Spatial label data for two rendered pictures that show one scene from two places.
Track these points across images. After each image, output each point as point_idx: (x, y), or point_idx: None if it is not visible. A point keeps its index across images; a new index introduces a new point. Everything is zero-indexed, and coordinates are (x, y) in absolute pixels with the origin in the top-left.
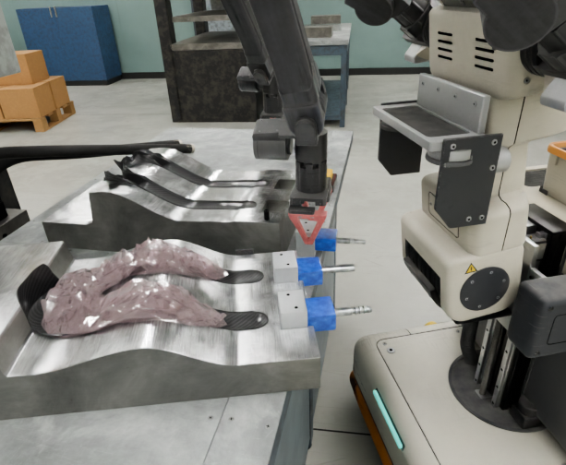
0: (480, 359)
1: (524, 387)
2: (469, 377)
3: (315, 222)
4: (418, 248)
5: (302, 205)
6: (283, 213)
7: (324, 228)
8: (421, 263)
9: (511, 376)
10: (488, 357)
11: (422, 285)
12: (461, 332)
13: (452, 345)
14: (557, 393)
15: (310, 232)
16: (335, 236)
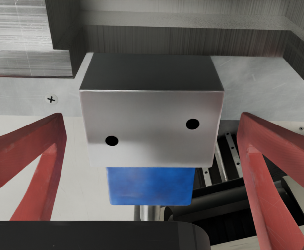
0: (233, 152)
1: (198, 176)
2: (232, 128)
3: (190, 161)
4: (245, 248)
5: (293, 147)
6: (40, 73)
7: (192, 170)
8: (233, 225)
9: (200, 175)
10: (220, 166)
11: (202, 203)
12: (298, 131)
13: (278, 121)
14: (170, 206)
15: (88, 153)
16: (129, 205)
